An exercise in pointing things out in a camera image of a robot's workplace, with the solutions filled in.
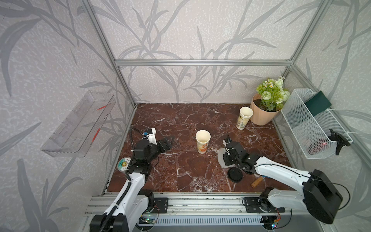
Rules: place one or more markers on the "green white artificial flowers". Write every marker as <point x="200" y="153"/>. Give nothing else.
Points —
<point x="272" y="94"/>

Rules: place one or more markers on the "black plastic cup lid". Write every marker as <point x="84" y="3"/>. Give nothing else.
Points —
<point x="235" y="175"/>

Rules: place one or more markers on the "blue garden fork wooden handle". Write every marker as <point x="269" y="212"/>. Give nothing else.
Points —
<point x="257" y="182"/>

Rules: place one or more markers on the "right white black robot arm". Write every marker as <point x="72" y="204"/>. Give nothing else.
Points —
<point x="310" y="191"/>

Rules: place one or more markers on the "printed paper cup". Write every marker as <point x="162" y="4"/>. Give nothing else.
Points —
<point x="202" y="137"/>
<point x="245" y="114"/>

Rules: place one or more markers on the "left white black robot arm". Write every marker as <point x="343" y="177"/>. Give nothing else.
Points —
<point x="132" y="201"/>

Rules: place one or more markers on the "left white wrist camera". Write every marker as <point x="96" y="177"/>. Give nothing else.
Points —
<point x="150" y="135"/>

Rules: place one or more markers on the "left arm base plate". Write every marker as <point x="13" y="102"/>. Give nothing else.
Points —
<point x="158" y="205"/>

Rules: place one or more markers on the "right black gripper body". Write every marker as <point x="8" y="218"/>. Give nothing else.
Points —
<point x="229" y="161"/>

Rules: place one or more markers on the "dark green card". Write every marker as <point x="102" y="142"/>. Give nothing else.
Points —
<point x="318" y="103"/>

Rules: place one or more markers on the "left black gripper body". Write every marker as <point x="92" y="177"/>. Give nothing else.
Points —
<point x="154" y="151"/>

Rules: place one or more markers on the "white wire mesh basket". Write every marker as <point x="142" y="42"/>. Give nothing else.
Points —
<point x="311" y="132"/>

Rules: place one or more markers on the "yellow green tape roll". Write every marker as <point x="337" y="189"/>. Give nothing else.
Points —
<point x="123" y="164"/>

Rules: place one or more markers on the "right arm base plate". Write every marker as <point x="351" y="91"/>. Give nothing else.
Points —
<point x="260" y="205"/>

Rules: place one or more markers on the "clear acrylic wall shelf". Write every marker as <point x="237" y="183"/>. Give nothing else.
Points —
<point x="76" y="134"/>

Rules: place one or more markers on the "pink flower pot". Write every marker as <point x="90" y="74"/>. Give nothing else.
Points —
<point x="260" y="117"/>

